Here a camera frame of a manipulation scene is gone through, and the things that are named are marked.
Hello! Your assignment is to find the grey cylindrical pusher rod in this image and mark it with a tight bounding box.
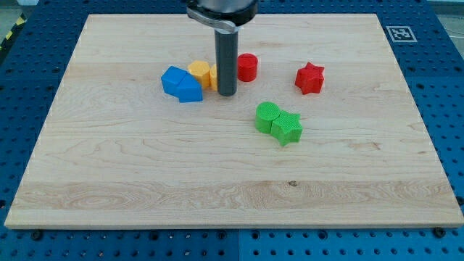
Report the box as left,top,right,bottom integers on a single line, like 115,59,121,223
215,30,238,96

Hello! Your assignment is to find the red cylinder block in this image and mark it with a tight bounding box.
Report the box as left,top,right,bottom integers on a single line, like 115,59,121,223
237,53,258,82

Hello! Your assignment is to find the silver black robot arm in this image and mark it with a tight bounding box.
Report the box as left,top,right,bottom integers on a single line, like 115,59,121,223
186,0,258,96

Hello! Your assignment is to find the red star block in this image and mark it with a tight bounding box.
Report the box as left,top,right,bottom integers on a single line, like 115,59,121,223
295,62,325,95

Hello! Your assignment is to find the green star block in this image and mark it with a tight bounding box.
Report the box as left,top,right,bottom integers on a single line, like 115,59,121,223
270,110,303,146

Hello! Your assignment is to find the yellow block behind rod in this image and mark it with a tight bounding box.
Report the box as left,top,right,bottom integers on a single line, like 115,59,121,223
210,64,218,91

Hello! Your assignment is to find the yellow hexagon block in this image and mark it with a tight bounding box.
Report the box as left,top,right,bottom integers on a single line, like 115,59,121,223
187,60,211,89

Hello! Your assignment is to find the blue pentagon block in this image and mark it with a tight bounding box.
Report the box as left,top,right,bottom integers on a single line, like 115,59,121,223
176,74,203,103

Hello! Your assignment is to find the blue cube block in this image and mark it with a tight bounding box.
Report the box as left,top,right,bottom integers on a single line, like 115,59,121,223
161,66,187,97

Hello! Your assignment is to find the green cylinder block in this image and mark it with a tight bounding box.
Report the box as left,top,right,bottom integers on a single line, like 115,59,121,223
254,101,281,133

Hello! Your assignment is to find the wooden board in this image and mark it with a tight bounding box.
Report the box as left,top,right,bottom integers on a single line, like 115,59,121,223
5,14,463,230

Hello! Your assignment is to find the white fiducial marker tag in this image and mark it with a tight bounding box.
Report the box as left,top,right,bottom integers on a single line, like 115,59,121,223
386,25,417,43

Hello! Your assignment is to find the yellow black hazard tape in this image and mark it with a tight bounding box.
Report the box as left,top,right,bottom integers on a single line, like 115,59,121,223
1,13,27,52

